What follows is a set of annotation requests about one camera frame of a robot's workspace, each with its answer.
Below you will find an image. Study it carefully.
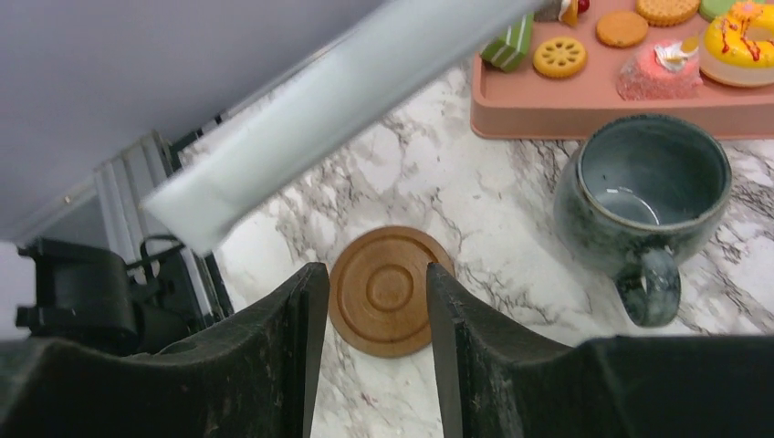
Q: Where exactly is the yellow frosted donut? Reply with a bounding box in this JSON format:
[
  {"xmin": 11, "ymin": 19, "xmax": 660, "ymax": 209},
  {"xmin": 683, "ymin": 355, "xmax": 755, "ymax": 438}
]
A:
[{"xmin": 699, "ymin": 1, "xmax": 773, "ymax": 88}]

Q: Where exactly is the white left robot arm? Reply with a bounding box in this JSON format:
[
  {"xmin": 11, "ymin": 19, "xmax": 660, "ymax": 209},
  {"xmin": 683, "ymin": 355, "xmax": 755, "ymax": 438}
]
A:
[{"xmin": 16, "ymin": 235, "xmax": 211, "ymax": 356}]

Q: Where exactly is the left brown wooden coaster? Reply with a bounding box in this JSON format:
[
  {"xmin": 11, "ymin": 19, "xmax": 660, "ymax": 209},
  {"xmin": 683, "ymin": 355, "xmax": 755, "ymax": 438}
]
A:
[{"xmin": 329, "ymin": 225, "xmax": 455, "ymax": 358}]

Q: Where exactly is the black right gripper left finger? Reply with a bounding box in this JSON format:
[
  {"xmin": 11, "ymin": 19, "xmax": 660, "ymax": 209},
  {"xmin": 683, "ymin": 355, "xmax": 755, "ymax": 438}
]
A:
[{"xmin": 1, "ymin": 263, "xmax": 329, "ymax": 437}]

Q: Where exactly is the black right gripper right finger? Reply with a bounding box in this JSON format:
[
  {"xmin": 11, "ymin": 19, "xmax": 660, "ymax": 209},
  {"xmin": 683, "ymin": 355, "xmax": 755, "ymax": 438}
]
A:
[{"xmin": 426, "ymin": 264, "xmax": 773, "ymax": 437}]

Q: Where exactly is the orange round biscuit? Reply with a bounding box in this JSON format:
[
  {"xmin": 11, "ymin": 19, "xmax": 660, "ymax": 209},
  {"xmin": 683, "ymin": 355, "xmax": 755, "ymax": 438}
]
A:
[{"xmin": 596, "ymin": 10, "xmax": 649, "ymax": 48}]

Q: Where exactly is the dark blue-green ceramic mug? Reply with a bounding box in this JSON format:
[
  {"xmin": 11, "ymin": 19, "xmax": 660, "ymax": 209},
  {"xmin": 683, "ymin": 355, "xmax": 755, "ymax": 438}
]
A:
[{"xmin": 553, "ymin": 114, "xmax": 732, "ymax": 328}]

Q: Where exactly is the pink snowball cake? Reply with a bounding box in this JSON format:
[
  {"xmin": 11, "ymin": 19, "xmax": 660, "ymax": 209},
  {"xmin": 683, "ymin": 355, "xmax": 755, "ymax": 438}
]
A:
[{"xmin": 616, "ymin": 39, "xmax": 703, "ymax": 100}]

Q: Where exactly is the yellow flower cookie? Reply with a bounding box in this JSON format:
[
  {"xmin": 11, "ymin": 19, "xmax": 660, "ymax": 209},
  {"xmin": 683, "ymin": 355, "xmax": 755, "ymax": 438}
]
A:
[{"xmin": 532, "ymin": 36, "xmax": 588, "ymax": 79}]

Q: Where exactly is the green layered cake slice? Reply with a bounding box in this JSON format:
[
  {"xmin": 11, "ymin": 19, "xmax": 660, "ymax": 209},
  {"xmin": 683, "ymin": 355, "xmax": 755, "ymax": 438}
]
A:
[{"xmin": 480, "ymin": 14, "xmax": 533, "ymax": 73}]

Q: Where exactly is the pink dessert tray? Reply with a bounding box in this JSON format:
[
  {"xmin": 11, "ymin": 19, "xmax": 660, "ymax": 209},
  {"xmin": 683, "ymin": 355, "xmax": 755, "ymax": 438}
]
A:
[{"xmin": 470, "ymin": 1, "xmax": 773, "ymax": 140}]

